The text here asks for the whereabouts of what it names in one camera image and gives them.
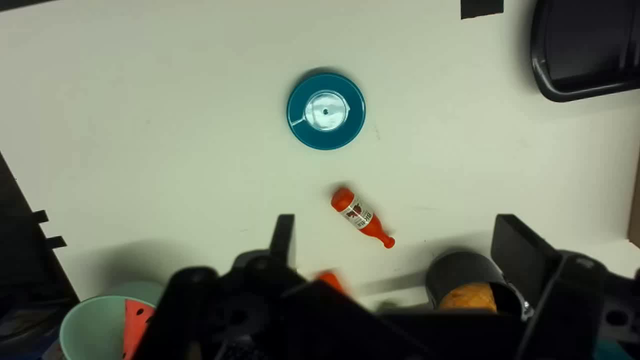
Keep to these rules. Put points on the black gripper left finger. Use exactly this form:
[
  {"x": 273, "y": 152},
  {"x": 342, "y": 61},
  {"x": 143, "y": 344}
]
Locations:
[{"x": 283, "y": 241}]

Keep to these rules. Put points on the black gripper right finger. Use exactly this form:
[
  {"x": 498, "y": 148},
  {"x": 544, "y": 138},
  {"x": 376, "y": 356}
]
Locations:
[{"x": 523, "y": 257}]

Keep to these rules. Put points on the orange carrot toy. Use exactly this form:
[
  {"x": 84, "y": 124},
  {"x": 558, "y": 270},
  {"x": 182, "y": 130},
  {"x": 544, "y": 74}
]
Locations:
[{"x": 330, "y": 280}]

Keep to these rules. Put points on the red ketchup bottle toy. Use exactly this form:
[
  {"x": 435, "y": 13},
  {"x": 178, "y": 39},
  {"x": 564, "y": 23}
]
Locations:
[{"x": 361, "y": 214}]

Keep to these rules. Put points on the mint green bowl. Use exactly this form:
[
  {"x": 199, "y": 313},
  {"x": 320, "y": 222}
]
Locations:
[{"x": 90, "y": 331}]

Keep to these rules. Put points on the black cooking pot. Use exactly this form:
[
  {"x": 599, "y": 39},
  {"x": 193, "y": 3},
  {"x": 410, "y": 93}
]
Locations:
[{"x": 460, "y": 270}]

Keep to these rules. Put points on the orange fuzzy ball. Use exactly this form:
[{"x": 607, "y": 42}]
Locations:
[{"x": 471, "y": 297}]

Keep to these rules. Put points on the teal plate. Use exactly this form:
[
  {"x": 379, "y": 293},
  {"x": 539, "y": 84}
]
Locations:
[{"x": 327, "y": 111}]

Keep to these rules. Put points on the black plastic tray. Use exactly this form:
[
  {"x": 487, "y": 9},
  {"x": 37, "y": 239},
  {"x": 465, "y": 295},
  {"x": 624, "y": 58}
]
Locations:
[{"x": 586, "y": 46}]

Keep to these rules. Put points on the small black square marker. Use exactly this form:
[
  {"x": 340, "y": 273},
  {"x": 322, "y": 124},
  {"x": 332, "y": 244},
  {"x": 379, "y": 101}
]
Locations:
[{"x": 481, "y": 7}]

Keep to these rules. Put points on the black panel with tabs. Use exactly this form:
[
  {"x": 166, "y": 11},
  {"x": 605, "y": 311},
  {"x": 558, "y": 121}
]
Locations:
[{"x": 22, "y": 266}]

